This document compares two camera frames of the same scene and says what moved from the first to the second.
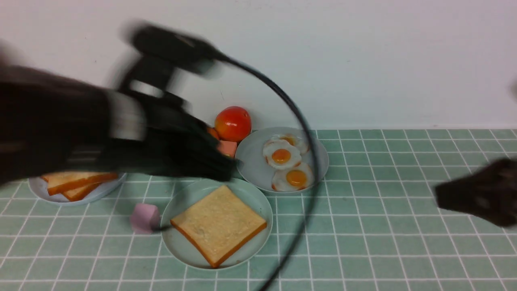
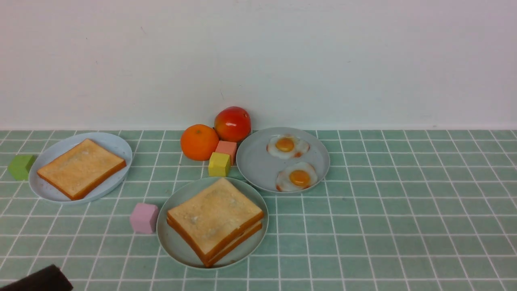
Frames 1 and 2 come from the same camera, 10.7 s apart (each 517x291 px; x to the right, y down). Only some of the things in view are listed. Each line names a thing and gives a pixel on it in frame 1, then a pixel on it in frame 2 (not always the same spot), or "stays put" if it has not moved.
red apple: [232, 124] stays put
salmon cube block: [227, 148] stays put
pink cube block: [146, 218] stays put
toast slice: [56, 182] → [213, 216]
